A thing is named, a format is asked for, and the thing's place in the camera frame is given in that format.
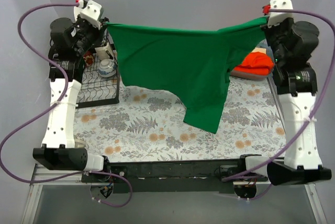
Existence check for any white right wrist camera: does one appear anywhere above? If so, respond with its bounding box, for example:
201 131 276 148
263 0 293 28

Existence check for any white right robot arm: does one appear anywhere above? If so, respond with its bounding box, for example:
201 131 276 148
237 17 332 185

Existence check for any black wire dish rack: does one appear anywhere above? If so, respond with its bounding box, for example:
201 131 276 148
51 19 121 109

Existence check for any white blue teapot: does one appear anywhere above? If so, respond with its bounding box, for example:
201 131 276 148
98 59 117 78

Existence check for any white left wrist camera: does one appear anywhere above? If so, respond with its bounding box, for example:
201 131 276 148
73 0 103 30

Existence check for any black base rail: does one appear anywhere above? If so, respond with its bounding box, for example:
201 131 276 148
81 159 267 195

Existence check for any green floral mug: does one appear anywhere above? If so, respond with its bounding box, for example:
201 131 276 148
74 137 86 148

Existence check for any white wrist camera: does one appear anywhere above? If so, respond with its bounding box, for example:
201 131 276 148
73 0 103 30
263 0 293 28

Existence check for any orange rolled t shirt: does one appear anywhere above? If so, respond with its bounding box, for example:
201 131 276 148
233 52 274 76

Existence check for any floral table mat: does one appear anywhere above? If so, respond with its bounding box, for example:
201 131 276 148
74 77 286 162

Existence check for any red floral bowl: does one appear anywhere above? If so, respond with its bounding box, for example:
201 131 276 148
83 51 95 67

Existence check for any clear blue plastic bin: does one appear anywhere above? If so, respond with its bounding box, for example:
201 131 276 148
231 40 274 81

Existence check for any beige rolled t shirt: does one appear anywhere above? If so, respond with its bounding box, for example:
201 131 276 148
254 47 266 54

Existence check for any green t shirt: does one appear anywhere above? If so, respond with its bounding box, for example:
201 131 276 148
107 17 266 133

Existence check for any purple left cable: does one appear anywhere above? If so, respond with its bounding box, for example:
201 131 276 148
0 1 133 208

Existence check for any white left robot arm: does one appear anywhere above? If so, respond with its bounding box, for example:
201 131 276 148
32 15 111 182

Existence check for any white cup in rack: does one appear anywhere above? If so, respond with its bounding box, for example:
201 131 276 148
95 46 115 61

